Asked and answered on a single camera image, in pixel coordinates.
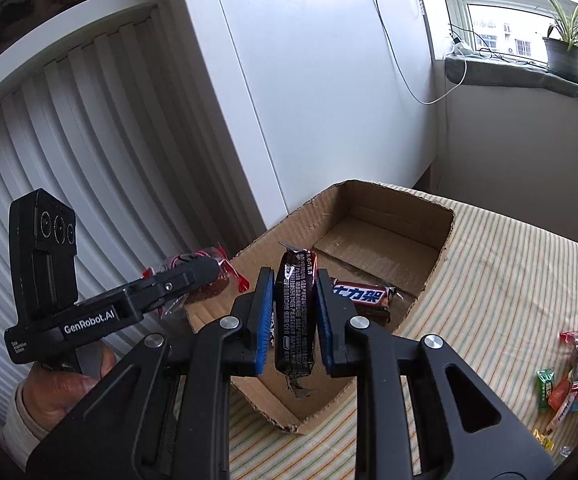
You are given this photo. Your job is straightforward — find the white slatted panel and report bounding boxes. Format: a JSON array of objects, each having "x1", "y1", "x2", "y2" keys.
[{"x1": 0, "y1": 0, "x2": 270, "y2": 411}]

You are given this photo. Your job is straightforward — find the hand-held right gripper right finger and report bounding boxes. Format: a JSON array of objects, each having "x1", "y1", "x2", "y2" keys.
[{"x1": 315, "y1": 268, "x2": 557, "y2": 480}]

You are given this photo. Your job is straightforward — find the red white candy stick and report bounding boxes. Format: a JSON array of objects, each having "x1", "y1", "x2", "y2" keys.
[{"x1": 546, "y1": 395, "x2": 577, "y2": 436}]

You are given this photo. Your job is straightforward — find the large potted plant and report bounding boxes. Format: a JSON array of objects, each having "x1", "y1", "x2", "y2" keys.
[{"x1": 539, "y1": 0, "x2": 578, "y2": 83}]

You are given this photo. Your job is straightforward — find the white cabinet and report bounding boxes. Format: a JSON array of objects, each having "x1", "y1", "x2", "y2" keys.
[{"x1": 89, "y1": 0, "x2": 440, "y2": 241}]

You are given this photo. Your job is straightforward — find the person's left hand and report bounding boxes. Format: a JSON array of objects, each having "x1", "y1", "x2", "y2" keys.
[{"x1": 21, "y1": 347, "x2": 117, "y2": 436}]

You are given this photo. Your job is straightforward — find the dark chocolate bar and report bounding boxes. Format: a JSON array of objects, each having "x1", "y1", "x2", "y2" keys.
[{"x1": 273, "y1": 241, "x2": 320, "y2": 401}]

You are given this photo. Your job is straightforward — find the orange candy packet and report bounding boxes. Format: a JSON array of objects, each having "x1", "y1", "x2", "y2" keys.
[{"x1": 548, "y1": 377, "x2": 577, "y2": 413}]

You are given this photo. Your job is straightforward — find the dark patterned cloth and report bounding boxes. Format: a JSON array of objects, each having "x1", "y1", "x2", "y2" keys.
[{"x1": 0, "y1": 0, "x2": 90, "y2": 86}]

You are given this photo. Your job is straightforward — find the cardboard box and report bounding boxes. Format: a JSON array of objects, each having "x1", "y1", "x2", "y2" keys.
[{"x1": 161, "y1": 179, "x2": 456, "y2": 435}]

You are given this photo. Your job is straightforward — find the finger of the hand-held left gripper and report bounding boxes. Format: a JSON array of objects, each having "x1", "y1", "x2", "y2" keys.
[{"x1": 129, "y1": 257, "x2": 220, "y2": 317}]

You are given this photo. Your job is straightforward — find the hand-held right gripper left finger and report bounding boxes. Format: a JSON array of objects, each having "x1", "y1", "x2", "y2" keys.
[{"x1": 26, "y1": 266, "x2": 276, "y2": 480}]

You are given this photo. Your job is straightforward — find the brown chocolate bar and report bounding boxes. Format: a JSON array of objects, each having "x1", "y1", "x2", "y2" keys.
[{"x1": 330, "y1": 280, "x2": 398, "y2": 326}]

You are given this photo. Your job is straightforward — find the white cable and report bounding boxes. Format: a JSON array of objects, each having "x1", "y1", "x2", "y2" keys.
[{"x1": 371, "y1": 0, "x2": 470, "y2": 106}]

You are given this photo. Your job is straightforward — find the person's left forearm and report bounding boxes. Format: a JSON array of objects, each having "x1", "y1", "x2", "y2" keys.
[{"x1": 1, "y1": 380, "x2": 54, "y2": 466}]

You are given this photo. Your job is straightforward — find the red clear snack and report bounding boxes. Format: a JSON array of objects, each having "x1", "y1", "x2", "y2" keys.
[{"x1": 141, "y1": 246, "x2": 250, "y2": 306}]

